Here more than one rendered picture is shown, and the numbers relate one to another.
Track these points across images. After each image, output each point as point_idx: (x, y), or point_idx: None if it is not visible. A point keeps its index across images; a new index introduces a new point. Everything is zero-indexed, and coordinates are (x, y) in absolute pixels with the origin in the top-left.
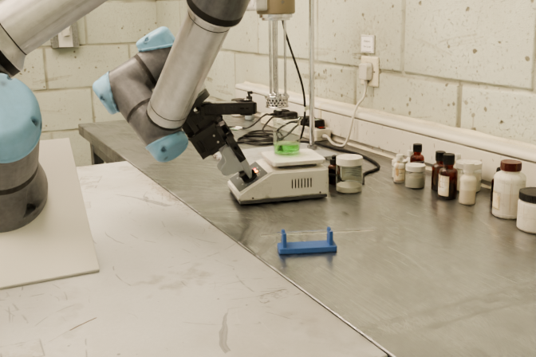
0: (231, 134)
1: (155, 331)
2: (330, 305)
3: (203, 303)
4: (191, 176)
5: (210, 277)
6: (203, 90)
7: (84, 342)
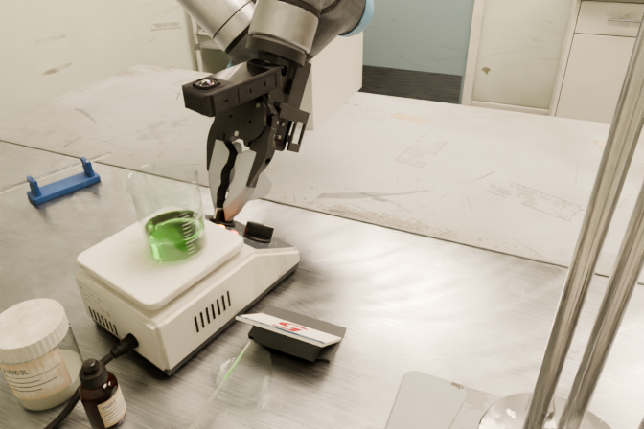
0: (218, 121)
1: (129, 104)
2: (17, 146)
3: (118, 123)
4: (448, 289)
5: (134, 137)
6: (254, 35)
7: (162, 92)
